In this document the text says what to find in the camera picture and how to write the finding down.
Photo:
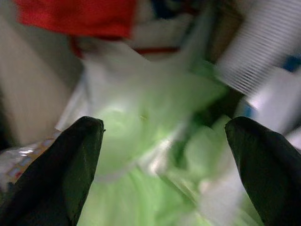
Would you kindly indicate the colourful checked packet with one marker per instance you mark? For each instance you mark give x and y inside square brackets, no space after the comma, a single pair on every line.
[21,162]

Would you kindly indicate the red cloth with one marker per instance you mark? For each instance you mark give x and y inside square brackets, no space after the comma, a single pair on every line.
[70,16]

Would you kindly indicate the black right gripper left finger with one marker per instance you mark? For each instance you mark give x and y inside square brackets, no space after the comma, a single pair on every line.
[51,183]

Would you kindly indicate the light green bag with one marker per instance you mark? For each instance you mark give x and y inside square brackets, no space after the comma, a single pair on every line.
[145,200]

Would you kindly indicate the white ribbed basket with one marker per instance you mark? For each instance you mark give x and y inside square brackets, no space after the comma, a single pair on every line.
[258,47]

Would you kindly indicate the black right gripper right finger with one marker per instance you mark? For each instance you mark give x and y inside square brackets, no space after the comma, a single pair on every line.
[270,179]

